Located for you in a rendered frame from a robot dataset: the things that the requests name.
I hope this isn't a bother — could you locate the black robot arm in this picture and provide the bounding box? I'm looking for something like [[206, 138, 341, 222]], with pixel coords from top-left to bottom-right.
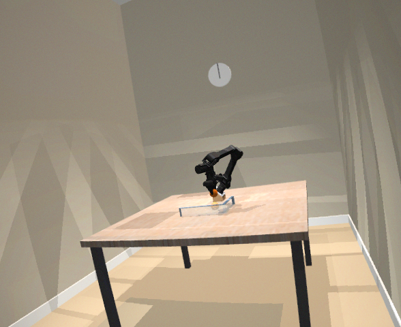
[[195, 145, 243, 194]]

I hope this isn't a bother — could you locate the clear low corner wall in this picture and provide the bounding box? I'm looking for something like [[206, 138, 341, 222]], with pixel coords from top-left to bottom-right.
[[179, 197, 235, 217]]

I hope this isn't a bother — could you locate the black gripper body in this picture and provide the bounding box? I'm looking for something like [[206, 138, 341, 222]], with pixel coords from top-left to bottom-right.
[[203, 170, 217, 186]]

